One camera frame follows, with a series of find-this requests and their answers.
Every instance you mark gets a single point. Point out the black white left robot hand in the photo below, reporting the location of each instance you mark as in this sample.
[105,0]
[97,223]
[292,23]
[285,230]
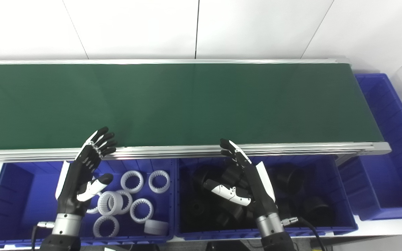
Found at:
[70,191]

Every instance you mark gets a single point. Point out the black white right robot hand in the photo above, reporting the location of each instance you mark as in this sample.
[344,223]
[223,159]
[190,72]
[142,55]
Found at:
[260,195]

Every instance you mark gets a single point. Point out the black plastic cylinder part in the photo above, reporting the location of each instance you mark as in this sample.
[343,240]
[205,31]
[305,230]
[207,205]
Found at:
[230,173]
[227,217]
[288,177]
[197,208]
[200,178]
[316,209]

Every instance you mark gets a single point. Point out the blue bin holding white rings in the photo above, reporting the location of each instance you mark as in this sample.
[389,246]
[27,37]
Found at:
[30,198]

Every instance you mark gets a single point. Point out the blue bin holding black parts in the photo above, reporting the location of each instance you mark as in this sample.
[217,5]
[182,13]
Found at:
[340,202]

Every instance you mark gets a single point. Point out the empty blue plastic bin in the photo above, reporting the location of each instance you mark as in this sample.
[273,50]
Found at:
[393,150]

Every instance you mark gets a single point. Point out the green conveyor belt aluminium frame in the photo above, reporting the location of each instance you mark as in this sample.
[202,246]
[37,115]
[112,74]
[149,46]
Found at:
[194,104]

